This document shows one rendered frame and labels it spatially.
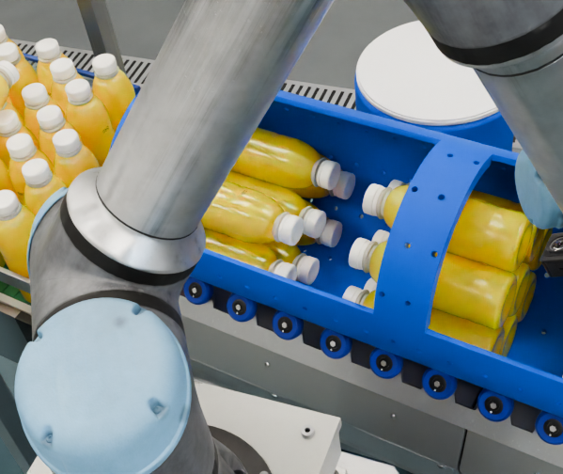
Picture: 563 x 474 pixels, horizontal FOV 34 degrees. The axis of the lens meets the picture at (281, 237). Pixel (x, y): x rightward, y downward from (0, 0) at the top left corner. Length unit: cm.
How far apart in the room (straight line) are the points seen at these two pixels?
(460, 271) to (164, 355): 54
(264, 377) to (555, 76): 92
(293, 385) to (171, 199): 71
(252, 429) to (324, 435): 7
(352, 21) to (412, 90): 203
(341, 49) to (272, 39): 279
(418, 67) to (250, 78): 96
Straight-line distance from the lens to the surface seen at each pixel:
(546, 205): 79
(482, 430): 123
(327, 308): 112
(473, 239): 108
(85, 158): 144
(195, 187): 66
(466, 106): 147
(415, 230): 104
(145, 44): 358
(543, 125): 54
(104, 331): 65
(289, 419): 85
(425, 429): 127
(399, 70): 154
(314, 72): 328
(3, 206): 135
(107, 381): 63
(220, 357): 139
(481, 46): 48
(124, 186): 67
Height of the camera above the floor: 197
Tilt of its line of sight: 47 degrees down
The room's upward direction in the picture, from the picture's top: 9 degrees counter-clockwise
